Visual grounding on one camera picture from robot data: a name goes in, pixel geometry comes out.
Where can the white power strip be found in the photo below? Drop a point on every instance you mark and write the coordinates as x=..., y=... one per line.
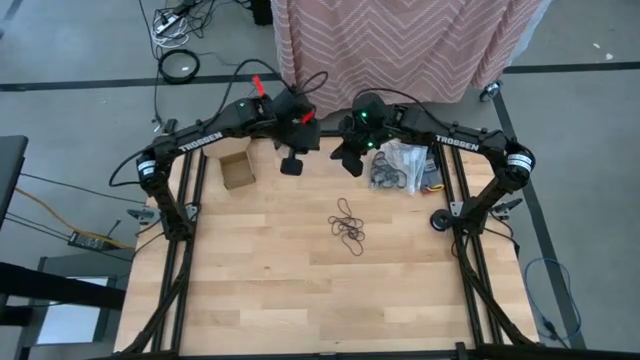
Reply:
x=167, y=23

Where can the thick yellow band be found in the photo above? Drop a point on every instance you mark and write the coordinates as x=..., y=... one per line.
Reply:
x=439, y=188

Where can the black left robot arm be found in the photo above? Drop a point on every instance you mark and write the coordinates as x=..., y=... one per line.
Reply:
x=200, y=141

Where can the black flat panel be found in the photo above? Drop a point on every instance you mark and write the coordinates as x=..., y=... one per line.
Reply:
x=10, y=170

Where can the clear plastic bag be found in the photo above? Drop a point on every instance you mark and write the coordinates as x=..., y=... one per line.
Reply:
x=412, y=170

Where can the small open cardboard box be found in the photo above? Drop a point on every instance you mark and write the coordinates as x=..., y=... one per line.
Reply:
x=239, y=172

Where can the pink chevron cloth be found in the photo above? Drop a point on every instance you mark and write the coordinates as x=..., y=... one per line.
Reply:
x=400, y=50

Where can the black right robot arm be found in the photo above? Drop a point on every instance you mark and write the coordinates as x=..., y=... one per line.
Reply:
x=457, y=142

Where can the black furniture beam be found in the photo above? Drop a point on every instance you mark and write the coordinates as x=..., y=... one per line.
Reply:
x=50, y=290

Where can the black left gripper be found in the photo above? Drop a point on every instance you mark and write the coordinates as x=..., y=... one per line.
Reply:
x=297, y=125

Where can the black round roll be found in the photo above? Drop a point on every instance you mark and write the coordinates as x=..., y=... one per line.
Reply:
x=434, y=220

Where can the dark gray bundle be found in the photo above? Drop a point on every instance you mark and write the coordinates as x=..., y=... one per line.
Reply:
x=433, y=175

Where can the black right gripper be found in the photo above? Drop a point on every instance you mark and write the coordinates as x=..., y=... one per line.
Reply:
x=369, y=122

